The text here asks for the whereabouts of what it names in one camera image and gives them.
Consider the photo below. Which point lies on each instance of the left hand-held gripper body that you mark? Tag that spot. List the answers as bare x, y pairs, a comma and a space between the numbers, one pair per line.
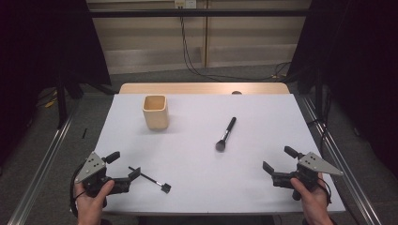
90, 167

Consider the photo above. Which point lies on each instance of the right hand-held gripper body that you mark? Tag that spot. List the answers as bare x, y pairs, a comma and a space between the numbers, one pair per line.
316, 165

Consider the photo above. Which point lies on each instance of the black brow comb brush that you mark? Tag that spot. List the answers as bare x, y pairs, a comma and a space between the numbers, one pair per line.
153, 180

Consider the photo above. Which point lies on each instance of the fluffy powder makeup brush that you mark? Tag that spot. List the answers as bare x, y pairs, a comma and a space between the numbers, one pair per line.
226, 132

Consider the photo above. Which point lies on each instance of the cream ceramic square cup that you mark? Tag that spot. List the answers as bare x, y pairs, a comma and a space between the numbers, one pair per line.
156, 120

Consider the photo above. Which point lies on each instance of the person's left hand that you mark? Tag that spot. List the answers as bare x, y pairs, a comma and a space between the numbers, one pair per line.
89, 207

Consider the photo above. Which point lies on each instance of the person's right hand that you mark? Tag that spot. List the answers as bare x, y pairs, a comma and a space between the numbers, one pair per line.
314, 206

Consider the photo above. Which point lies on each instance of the small black floor object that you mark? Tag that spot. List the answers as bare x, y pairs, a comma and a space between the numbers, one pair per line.
84, 133

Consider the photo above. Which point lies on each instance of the white table mat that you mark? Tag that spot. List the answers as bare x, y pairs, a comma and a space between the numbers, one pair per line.
194, 175

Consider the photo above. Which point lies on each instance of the black metal stand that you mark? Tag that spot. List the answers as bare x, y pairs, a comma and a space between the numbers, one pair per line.
61, 106

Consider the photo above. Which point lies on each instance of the black curtain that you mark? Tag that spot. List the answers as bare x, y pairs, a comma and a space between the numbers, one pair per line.
359, 62
37, 47

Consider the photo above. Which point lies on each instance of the aluminium floor rail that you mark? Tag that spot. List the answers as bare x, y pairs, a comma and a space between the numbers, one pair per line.
347, 168
40, 173

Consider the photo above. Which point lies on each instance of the black horizontal frame bar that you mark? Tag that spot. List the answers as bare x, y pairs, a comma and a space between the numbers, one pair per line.
200, 13

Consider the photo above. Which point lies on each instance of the white wall power outlet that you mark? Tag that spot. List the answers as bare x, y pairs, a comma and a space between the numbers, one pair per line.
185, 3

